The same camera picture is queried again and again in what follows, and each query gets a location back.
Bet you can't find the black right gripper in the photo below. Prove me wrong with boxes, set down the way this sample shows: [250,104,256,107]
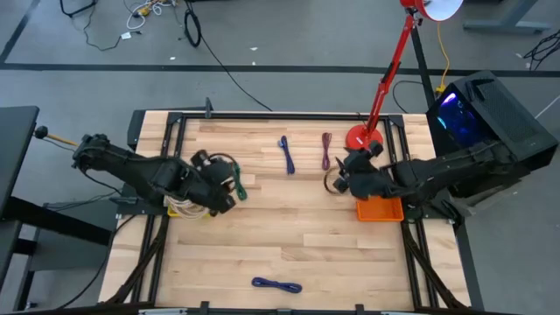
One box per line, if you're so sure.
[332,140,397,201]

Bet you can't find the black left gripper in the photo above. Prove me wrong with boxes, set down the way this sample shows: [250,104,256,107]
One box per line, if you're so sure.
[190,149,240,216]

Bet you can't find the green braided USB cable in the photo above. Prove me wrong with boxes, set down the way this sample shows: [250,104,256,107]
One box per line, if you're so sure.
[231,161,249,202]

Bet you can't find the blue braided USB cable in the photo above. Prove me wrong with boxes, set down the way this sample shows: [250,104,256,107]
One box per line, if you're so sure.
[251,276,304,295]
[277,135,297,176]

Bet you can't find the red desk lamp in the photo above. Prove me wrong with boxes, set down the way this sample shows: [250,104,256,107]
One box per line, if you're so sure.
[344,0,465,152]

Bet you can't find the orange plastic basket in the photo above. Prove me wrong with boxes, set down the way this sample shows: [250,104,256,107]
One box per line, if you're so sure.
[355,196,405,223]

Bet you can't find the black glass-sided computer tower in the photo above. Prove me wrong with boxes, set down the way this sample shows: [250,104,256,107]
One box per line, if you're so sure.
[425,69,560,180]

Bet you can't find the wooden stick with black knob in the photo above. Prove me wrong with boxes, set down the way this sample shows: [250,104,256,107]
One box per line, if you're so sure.
[33,125,82,148]

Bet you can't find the black side desk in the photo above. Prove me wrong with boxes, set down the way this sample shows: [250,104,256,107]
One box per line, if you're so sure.
[0,104,114,312]

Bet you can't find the grey desk leg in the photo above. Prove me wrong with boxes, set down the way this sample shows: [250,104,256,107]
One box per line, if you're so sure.
[462,0,553,35]

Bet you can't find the maroon braided USB cable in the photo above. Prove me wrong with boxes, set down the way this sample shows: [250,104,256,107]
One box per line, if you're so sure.
[321,131,333,172]

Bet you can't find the black metal table frame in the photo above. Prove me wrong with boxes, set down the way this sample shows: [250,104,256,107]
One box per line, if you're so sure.
[98,98,487,315]

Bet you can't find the yellow extension cord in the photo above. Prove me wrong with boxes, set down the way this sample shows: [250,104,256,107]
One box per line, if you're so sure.
[435,22,452,97]

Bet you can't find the black coiled power cable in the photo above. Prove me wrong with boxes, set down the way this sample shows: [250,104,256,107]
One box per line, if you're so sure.
[177,0,275,113]

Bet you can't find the white power strip cables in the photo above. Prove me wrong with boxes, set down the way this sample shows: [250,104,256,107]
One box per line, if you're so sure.
[120,0,179,41]

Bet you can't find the black tangled floor cables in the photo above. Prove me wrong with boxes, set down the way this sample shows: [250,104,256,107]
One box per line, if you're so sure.
[522,29,560,72]

